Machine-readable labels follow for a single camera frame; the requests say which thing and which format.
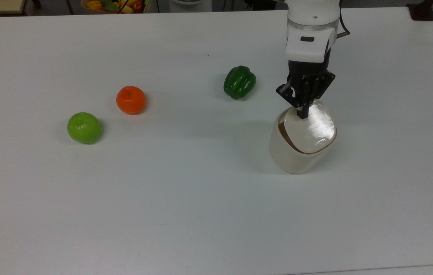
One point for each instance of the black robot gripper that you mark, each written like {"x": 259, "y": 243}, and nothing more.
{"x": 308, "y": 82}

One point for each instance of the basket of toy fruit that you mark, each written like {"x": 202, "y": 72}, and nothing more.
{"x": 103, "y": 5}

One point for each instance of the green apple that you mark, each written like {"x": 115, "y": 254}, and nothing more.
{"x": 84, "y": 128}

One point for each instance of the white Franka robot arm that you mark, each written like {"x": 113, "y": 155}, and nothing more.
{"x": 312, "y": 26}

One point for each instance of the cream garbage bin lid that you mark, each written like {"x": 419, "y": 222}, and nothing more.
{"x": 313, "y": 131}

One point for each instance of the orange mandarin fruit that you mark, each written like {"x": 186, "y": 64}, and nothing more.
{"x": 130, "y": 100}

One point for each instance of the cream garbage bin body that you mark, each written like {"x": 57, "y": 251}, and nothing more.
{"x": 291, "y": 156}

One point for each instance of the white round container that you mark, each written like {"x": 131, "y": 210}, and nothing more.
{"x": 189, "y": 5}

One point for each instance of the green bell pepper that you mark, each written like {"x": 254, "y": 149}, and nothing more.
{"x": 239, "y": 82}

